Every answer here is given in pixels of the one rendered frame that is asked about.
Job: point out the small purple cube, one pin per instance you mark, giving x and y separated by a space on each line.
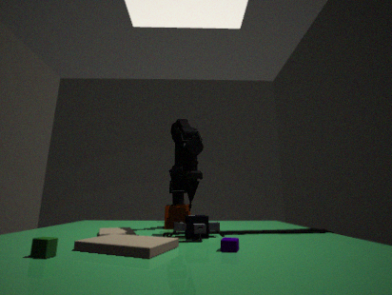
230 245

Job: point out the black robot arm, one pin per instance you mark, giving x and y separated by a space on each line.
182 133

